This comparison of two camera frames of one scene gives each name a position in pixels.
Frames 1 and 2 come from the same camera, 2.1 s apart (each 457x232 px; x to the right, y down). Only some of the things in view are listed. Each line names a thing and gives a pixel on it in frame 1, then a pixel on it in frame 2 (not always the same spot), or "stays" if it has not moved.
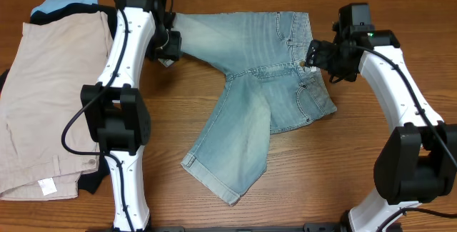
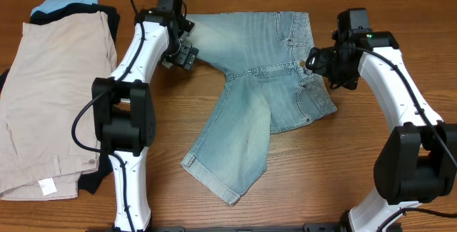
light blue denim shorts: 268,88 stays
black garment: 92,178 stays
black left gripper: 173,51 -> 186,54
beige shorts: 41,89 stays
